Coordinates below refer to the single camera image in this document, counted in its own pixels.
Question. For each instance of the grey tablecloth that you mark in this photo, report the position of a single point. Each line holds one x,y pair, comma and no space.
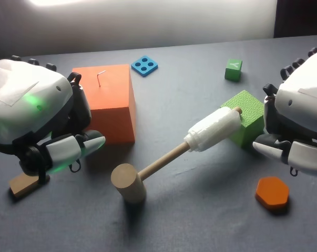
187,223

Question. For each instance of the bent metal nail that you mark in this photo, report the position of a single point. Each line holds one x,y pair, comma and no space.
98,78

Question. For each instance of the small green letter cube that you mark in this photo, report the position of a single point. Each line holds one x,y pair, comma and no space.
233,69

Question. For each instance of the tan wooden block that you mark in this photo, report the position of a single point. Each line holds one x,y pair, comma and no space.
20,185

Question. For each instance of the large green textured cube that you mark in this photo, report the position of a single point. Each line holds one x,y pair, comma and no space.
249,105

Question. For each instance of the large orange wooden block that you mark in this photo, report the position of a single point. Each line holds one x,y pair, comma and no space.
113,94

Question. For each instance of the orange hexagon block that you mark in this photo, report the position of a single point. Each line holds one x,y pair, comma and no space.
271,191

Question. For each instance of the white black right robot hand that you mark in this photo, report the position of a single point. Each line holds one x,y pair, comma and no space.
302,105

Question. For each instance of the blue four-hole square block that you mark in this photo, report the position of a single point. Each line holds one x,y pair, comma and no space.
144,70

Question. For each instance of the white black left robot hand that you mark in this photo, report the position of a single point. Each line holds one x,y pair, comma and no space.
21,94

